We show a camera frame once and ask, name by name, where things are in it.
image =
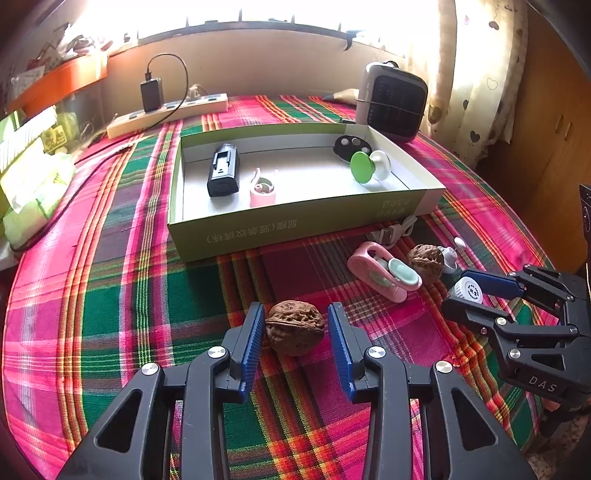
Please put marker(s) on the wooden cabinet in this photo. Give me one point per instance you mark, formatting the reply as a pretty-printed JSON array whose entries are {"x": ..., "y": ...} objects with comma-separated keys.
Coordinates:
[{"x": 545, "y": 161}]

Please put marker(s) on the beige power strip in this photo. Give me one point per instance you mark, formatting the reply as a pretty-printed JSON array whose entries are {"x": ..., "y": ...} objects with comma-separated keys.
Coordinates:
[{"x": 194, "y": 105}]

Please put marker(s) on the small white fan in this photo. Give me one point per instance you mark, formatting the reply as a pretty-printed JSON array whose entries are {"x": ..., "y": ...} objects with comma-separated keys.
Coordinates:
[{"x": 447, "y": 258}]

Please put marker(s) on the black window latch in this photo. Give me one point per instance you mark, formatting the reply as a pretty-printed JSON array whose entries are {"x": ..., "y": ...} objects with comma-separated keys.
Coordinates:
[{"x": 352, "y": 39}]

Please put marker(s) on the green tissue pack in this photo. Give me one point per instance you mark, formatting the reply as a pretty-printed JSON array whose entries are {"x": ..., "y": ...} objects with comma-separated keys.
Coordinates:
[{"x": 32, "y": 198}]

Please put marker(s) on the heart print curtain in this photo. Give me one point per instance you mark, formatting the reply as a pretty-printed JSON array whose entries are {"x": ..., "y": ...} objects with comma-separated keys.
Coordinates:
[{"x": 480, "y": 69}]

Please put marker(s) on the black round disc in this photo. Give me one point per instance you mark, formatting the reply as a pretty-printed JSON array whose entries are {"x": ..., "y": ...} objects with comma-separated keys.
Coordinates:
[{"x": 346, "y": 145}]

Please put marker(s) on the plaid tablecloth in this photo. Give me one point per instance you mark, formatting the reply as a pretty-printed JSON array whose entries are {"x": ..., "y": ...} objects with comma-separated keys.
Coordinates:
[{"x": 138, "y": 300}]

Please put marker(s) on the green cardboard box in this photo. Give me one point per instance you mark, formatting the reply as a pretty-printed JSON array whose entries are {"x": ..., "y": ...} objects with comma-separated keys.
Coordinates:
[{"x": 231, "y": 235}]

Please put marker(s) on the yellow-green packet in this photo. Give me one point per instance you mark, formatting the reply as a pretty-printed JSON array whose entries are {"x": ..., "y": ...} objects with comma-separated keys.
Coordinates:
[{"x": 55, "y": 138}]

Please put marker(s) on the black power adapter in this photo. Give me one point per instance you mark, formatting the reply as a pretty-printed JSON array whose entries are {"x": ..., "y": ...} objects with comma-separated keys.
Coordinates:
[{"x": 152, "y": 96}]

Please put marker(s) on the beige pointed tool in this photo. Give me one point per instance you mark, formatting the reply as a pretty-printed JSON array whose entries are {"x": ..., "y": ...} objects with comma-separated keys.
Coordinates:
[{"x": 341, "y": 96}]

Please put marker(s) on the small white-lidded jar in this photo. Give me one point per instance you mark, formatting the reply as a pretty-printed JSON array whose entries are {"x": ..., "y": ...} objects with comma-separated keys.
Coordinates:
[{"x": 466, "y": 290}]

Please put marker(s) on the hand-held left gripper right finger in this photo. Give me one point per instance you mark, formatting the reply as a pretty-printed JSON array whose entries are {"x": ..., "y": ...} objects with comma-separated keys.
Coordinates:
[{"x": 339, "y": 350}]

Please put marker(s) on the green and white spool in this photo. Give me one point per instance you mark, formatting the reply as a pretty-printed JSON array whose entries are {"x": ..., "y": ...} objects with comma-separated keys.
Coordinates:
[{"x": 362, "y": 166}]

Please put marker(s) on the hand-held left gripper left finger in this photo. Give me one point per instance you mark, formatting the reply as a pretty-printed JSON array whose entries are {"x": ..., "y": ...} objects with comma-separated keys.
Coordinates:
[{"x": 251, "y": 350}]

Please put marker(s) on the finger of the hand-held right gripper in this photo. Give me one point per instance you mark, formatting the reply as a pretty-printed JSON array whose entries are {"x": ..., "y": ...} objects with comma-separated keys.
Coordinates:
[
  {"x": 494, "y": 284},
  {"x": 475, "y": 316}
]

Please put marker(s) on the white plug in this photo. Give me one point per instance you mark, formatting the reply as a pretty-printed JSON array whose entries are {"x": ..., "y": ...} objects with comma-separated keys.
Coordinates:
[{"x": 197, "y": 92}]

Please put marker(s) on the black battery charger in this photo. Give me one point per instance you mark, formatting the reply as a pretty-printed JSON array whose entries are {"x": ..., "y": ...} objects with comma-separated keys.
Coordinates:
[{"x": 223, "y": 173}]

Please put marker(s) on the grey space heater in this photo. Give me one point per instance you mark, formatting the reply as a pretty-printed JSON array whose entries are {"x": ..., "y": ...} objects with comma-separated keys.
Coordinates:
[{"x": 392, "y": 104}]

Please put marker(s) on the brown walnut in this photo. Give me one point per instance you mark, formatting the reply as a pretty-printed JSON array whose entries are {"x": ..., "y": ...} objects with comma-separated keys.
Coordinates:
[
  {"x": 425, "y": 261},
  {"x": 295, "y": 327}
]

